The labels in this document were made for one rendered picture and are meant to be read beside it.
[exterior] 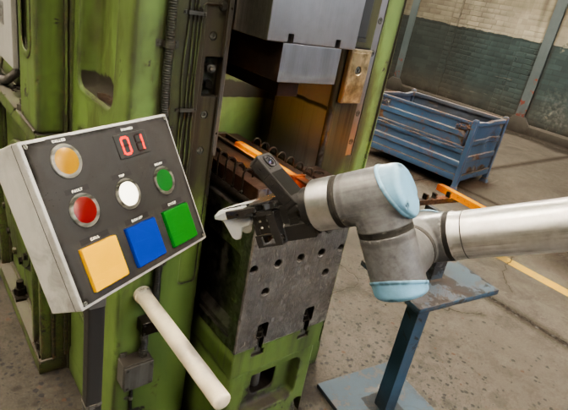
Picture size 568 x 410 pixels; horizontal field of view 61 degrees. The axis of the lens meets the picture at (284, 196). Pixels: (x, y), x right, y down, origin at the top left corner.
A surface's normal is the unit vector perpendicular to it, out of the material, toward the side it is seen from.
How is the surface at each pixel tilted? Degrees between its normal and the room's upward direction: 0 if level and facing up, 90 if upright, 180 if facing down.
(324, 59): 90
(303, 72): 90
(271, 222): 90
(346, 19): 90
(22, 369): 0
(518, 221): 62
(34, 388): 0
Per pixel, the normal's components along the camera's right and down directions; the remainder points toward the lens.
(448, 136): -0.70, 0.15
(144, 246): 0.85, -0.18
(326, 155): 0.61, 0.41
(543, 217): -0.59, -0.31
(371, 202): -0.44, 0.24
